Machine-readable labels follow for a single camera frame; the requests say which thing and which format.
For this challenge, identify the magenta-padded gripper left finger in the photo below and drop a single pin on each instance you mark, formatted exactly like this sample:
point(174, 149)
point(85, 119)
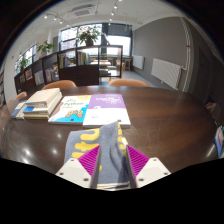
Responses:
point(75, 171)

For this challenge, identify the large white radiator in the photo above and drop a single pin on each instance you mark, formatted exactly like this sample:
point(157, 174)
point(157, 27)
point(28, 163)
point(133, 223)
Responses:
point(166, 73)

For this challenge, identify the purple and white book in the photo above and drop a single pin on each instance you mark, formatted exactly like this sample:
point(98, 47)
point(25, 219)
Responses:
point(106, 110)

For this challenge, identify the small potted plant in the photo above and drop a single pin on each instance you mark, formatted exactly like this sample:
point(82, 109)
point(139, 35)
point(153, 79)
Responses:
point(24, 62)

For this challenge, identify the medium potted plant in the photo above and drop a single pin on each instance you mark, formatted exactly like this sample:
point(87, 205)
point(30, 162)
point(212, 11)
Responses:
point(46, 46)

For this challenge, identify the thin white book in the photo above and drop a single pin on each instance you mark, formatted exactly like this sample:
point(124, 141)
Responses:
point(21, 110)

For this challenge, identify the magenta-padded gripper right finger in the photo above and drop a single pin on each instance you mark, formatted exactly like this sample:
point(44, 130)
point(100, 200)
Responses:
point(151, 170)

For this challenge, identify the dark open shelf unit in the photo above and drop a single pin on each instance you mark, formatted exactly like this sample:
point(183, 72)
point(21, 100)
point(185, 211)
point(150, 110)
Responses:
point(80, 75)

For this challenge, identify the white book with cartoon cover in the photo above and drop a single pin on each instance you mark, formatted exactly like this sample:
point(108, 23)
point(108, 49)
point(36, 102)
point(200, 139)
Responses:
point(70, 110)

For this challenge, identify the small white radiator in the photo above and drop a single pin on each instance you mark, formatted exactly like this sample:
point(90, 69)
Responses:
point(138, 62)

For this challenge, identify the grey towel with yellow letters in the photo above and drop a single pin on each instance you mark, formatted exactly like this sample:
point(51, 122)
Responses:
point(110, 146)

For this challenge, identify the ceiling spot lights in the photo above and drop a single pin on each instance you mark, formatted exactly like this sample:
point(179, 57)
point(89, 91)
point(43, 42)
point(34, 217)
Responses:
point(115, 6)

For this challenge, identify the blue and white book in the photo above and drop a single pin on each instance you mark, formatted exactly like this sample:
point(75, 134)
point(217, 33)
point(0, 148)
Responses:
point(40, 111)

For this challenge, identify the large potted plant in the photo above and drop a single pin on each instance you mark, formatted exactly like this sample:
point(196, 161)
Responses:
point(88, 35)

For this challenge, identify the ceiling air conditioner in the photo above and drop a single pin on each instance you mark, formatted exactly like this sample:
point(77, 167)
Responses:
point(82, 10)

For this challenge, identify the white wall pipes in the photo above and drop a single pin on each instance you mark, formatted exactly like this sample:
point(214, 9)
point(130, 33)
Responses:
point(186, 56)

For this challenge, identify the blue and red booklet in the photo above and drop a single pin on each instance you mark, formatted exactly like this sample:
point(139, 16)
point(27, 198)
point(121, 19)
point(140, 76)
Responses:
point(219, 141)

